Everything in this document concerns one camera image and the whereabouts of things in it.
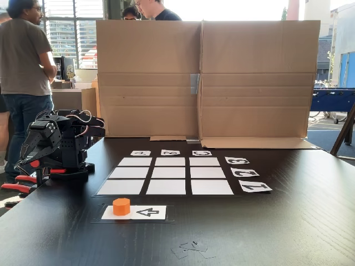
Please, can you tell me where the round orange token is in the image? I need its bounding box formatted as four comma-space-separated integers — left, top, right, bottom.
112, 198, 131, 216

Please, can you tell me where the white paper grid sheet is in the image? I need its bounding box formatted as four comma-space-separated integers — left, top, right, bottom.
96, 157, 235, 196

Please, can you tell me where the red black bar clamp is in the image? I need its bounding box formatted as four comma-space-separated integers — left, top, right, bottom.
49, 167, 89, 182
1, 159, 47, 196

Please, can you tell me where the black box gold emblem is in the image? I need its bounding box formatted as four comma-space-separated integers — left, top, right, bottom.
60, 56, 76, 82

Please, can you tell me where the person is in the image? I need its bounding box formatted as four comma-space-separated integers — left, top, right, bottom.
134, 0, 182, 22
121, 6, 141, 21
0, 0, 58, 183

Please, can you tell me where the white arrow paper sheet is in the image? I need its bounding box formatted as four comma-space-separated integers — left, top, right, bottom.
101, 205, 167, 221

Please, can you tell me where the paper sheet number 3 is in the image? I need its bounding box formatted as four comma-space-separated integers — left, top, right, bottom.
224, 156, 250, 165

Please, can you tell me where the paper sheet number 2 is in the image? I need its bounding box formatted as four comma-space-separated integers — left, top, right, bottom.
230, 167, 260, 177

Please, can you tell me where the large brown cardboard screen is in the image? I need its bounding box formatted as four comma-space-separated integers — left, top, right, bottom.
95, 19, 321, 150

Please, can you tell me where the paper sheet number 1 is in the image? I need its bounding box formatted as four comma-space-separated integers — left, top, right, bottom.
238, 180, 274, 193

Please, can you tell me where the blue foosball table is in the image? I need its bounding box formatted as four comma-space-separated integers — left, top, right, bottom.
310, 88, 355, 124

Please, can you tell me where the wooden easel leg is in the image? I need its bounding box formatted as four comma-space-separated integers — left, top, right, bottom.
329, 104, 355, 156

